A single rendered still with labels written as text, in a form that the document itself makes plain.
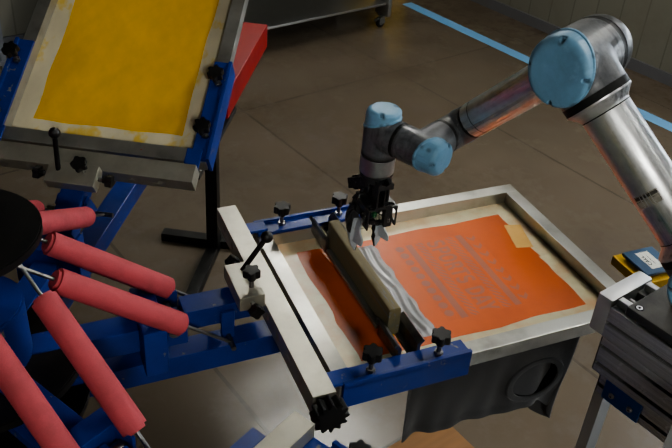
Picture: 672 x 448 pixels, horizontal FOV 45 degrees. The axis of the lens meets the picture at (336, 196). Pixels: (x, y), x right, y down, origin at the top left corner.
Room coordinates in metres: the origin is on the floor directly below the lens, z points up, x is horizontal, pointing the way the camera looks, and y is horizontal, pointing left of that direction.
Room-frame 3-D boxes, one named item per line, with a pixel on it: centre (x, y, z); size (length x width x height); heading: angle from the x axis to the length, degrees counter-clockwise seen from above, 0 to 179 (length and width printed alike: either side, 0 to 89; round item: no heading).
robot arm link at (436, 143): (1.43, -0.17, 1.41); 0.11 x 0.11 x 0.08; 52
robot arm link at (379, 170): (1.48, -0.08, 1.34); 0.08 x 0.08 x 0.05
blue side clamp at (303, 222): (1.75, 0.06, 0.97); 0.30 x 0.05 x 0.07; 115
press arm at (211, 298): (1.36, 0.24, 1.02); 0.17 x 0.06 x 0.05; 115
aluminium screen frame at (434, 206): (1.60, -0.27, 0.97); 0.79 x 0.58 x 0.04; 115
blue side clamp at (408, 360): (1.25, -0.17, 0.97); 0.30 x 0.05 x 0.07; 115
